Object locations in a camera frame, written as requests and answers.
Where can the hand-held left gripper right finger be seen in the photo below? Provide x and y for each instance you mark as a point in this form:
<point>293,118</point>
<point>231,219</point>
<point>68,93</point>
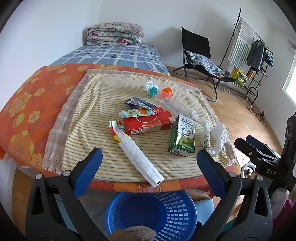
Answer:
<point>211,171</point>

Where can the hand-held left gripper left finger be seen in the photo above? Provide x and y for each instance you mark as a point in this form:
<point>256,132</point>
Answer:
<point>89,169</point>

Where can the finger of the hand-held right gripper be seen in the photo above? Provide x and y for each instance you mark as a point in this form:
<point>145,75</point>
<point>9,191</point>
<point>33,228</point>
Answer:
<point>255,141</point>
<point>247,149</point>

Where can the white plastic bag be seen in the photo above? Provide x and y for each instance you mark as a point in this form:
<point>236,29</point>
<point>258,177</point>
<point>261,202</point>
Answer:
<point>217,136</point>

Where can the green and white milk carton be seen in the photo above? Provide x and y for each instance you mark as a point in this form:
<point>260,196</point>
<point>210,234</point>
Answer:
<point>182,136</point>

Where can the long white printed wrapper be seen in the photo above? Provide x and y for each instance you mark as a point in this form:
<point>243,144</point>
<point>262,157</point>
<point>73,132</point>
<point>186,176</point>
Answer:
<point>136,150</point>

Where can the blue plastic basket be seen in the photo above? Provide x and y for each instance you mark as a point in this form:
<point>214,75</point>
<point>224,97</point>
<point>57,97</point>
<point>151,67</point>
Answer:
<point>148,208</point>

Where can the colourful squeeze tube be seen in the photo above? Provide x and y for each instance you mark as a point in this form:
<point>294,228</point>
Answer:
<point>136,112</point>

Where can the red cardboard carton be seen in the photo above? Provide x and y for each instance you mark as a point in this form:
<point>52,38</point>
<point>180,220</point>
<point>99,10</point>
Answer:
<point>148,125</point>

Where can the clear bottle with teal cap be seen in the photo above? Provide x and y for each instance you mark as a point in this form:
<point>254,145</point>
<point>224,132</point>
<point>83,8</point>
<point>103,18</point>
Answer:
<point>175,106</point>

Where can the dark blue snack wrapper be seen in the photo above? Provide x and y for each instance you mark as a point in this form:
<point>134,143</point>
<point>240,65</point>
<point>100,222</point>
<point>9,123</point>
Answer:
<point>138,103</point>

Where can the orange plastic cap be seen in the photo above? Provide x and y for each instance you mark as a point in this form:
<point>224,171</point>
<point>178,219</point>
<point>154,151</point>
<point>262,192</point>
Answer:
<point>167,92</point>

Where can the white tissue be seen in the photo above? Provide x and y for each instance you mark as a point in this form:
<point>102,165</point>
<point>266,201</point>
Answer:
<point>150,84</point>

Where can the white curved object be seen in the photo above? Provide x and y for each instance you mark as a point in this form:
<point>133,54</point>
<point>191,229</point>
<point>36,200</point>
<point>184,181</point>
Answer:
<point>246,167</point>

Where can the white power strip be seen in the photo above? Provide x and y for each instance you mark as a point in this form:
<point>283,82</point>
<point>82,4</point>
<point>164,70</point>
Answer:
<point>251,107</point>

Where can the pink cloth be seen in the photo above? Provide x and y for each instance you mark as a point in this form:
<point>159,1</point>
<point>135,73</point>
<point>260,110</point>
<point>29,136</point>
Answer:
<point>290,208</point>

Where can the black clothes rack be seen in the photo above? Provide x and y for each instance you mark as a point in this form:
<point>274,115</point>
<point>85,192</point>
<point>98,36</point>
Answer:
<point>247,92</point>

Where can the yellow striped towel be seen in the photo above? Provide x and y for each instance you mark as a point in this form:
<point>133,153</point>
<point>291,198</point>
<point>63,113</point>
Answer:
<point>97,111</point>

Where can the window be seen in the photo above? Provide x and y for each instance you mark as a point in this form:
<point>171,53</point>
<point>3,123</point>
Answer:
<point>291,88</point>

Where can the yellow plastic crate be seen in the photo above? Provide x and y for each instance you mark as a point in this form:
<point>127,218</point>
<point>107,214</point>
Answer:
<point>239,77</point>

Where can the brown furry item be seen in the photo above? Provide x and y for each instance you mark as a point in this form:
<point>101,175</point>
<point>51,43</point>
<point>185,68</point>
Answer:
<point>136,234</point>

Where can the hanging teal garment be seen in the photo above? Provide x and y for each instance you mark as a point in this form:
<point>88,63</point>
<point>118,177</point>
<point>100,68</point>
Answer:
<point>269,60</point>

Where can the hanging dark jacket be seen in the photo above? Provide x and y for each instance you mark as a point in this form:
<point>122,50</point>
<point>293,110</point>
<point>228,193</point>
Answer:
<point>255,55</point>

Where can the orange floral blanket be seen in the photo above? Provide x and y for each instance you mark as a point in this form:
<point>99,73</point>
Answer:
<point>30,97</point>

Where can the checked chair cushion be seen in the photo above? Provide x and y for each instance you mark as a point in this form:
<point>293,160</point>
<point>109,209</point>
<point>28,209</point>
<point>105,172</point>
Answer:
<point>203,61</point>

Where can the hanging green striped towel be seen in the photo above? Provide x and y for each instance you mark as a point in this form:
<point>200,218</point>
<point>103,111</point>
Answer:
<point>240,46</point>

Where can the blue checked bed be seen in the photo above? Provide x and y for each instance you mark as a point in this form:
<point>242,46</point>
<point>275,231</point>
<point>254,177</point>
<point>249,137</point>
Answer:
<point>115,55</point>

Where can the black folding chair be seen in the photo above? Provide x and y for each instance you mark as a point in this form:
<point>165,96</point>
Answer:
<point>195,39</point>

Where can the folded floral quilt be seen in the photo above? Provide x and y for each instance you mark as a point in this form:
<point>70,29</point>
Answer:
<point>113,33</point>

